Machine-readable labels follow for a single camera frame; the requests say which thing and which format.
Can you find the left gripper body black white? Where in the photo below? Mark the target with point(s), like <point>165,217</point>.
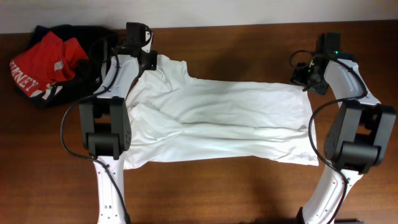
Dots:
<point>150,56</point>

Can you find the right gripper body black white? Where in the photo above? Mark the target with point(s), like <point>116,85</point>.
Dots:
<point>305,73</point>

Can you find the white t-shirt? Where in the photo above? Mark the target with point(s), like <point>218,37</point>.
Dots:
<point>175,117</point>

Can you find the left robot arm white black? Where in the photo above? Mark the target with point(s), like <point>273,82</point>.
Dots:
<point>105,125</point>

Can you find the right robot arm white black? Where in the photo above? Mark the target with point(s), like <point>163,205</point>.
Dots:
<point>359,135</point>

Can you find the red and black folded garment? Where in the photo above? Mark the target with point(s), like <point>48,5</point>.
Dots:
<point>53,71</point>

